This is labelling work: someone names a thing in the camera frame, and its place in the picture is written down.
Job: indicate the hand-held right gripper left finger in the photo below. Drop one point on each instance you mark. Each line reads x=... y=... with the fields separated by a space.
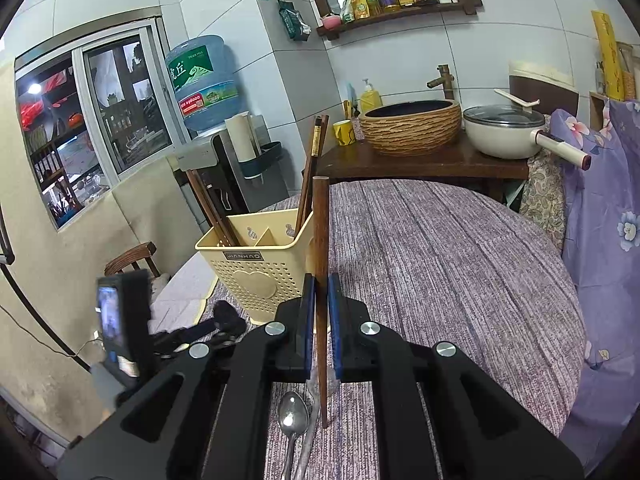
x=308 y=320

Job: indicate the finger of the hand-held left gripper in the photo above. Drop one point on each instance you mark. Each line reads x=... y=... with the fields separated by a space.
x=185 y=332

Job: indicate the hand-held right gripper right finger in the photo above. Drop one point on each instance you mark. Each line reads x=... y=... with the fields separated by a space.
x=335 y=320

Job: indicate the cream perforated utensil holder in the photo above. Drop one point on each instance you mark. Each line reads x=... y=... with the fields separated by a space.
x=250 y=280

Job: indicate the brown wooden chair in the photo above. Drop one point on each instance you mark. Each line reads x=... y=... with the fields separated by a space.
x=130 y=255

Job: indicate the silver metal spoon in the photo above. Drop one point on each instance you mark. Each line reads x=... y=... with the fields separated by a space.
x=292 y=415

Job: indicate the purple striped tablecloth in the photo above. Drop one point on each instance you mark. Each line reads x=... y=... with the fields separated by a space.
x=425 y=260

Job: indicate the silver metal utensil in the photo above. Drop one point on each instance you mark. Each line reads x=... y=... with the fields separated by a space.
x=311 y=430

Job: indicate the teal cup tray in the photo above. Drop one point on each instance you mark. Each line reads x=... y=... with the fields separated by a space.
x=262 y=162

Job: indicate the grey water dispenser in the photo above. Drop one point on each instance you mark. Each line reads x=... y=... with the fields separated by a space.
x=197 y=152

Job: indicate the dark wooden vanity cabinet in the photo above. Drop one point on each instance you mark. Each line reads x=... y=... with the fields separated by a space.
x=425 y=165

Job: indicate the yellow mug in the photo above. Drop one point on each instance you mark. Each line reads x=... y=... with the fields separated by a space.
x=344 y=134

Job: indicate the white paper cup tube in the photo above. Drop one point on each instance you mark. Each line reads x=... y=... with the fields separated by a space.
x=240 y=135

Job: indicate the sliding glass window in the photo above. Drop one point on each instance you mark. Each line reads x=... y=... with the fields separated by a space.
x=115 y=110

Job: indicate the woven pattern sink basin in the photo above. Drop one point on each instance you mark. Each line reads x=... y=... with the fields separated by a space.
x=410 y=132

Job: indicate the yellow soap pump bottle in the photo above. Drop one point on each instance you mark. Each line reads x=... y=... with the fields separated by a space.
x=371 y=100

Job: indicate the blue water jug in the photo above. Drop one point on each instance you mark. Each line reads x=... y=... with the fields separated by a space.
x=205 y=85

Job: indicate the paisley patterned cloth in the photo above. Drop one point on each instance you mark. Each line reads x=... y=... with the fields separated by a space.
x=542 y=195

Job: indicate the white cooking pot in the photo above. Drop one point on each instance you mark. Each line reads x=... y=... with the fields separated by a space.
x=500 y=140

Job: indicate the bronze faucet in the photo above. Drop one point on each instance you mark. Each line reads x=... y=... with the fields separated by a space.
x=446 y=82

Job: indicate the glass pot lid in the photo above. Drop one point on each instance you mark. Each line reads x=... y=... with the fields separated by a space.
x=502 y=116

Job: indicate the purple floral blanket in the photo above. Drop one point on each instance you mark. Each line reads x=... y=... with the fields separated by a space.
x=605 y=270

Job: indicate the white ladle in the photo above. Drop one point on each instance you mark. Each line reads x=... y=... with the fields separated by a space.
x=517 y=100

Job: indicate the pink bowl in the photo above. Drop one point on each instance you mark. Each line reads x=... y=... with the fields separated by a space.
x=331 y=22

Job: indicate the green packet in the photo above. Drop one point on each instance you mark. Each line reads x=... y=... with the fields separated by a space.
x=294 y=20

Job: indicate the dark wooden mirror shelf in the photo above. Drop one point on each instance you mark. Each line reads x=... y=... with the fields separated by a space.
x=395 y=15

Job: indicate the brown cream-topped chair back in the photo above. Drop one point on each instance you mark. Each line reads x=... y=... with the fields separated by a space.
x=545 y=90

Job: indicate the yellow snack packet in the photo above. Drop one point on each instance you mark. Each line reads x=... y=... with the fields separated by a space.
x=356 y=5

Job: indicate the wooden box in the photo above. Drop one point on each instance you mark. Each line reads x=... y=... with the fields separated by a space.
x=597 y=110

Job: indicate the yellow long box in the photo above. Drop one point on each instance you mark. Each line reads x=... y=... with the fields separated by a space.
x=607 y=55

